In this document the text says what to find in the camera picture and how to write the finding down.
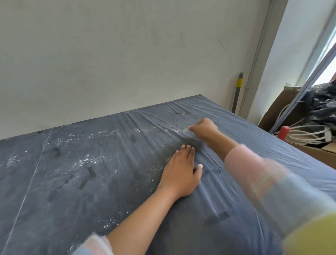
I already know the person's right hand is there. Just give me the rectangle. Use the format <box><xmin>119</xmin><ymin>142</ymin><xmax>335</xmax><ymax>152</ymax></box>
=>
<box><xmin>188</xmin><ymin>117</ymin><xmax>220</xmax><ymax>141</ymax></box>

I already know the person's left hand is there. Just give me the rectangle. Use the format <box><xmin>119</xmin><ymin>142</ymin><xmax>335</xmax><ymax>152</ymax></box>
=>
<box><xmin>157</xmin><ymin>144</ymin><xmax>203</xmax><ymax>199</ymax></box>

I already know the person's left forearm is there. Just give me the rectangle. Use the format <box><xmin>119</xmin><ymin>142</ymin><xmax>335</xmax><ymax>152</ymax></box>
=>
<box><xmin>71</xmin><ymin>189</ymin><xmax>179</xmax><ymax>255</ymax></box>

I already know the person's right forearm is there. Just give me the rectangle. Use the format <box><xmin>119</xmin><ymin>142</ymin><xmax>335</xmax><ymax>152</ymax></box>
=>
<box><xmin>207</xmin><ymin>134</ymin><xmax>336</xmax><ymax>255</ymax></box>

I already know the grey pole yellow band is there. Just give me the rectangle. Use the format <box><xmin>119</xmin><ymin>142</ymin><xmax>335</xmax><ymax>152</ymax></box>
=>
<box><xmin>231</xmin><ymin>72</ymin><xmax>244</xmax><ymax>114</ymax></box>

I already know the brown cardboard box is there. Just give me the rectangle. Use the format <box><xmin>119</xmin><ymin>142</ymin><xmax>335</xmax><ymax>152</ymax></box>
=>
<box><xmin>258</xmin><ymin>87</ymin><xmax>302</xmax><ymax>132</ymax></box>

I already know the red capped item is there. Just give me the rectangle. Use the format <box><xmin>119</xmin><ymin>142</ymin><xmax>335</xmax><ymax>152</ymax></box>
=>
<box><xmin>277</xmin><ymin>125</ymin><xmax>290</xmax><ymax>141</ymax></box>

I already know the dark grey covered table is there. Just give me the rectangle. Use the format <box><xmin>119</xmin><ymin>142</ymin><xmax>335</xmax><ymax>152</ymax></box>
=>
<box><xmin>0</xmin><ymin>94</ymin><xmax>336</xmax><ymax>255</ymax></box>

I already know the crumpled black plastic bag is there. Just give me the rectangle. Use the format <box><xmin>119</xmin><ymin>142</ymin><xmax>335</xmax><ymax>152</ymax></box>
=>
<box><xmin>306</xmin><ymin>81</ymin><xmax>336</xmax><ymax>132</ymax></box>

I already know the grey wall pipe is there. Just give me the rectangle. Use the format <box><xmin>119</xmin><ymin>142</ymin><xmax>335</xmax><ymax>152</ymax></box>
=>
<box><xmin>237</xmin><ymin>0</ymin><xmax>276</xmax><ymax>117</ymax></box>

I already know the coil of white cables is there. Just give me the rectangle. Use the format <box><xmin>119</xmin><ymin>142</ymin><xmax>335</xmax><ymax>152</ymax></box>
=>
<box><xmin>273</xmin><ymin>123</ymin><xmax>332</xmax><ymax>145</ymax></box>

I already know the grey metal rail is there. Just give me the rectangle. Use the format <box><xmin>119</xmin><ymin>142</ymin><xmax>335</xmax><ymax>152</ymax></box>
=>
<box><xmin>269</xmin><ymin>47</ymin><xmax>336</xmax><ymax>134</ymax></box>

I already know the bright window pale frame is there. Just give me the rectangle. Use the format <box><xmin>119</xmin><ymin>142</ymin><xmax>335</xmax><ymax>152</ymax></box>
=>
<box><xmin>296</xmin><ymin>13</ymin><xmax>336</xmax><ymax>87</ymax></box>

